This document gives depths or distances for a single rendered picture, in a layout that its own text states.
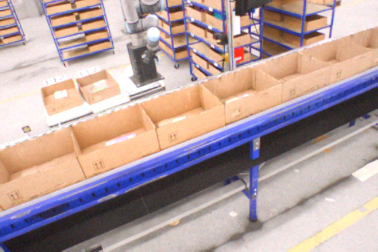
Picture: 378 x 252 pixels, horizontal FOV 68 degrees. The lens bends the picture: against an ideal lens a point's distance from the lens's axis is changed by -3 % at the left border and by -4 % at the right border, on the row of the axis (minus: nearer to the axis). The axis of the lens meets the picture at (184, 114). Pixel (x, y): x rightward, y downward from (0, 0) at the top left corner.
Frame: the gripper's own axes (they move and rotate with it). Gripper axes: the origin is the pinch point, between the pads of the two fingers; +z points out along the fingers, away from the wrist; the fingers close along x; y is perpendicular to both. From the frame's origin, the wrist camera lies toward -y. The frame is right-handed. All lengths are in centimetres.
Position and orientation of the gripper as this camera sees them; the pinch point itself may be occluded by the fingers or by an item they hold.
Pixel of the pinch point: (150, 61)
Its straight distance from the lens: 244.3
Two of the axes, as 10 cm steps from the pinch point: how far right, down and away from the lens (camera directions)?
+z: -1.5, 3.6, 9.2
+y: 3.5, -8.5, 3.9
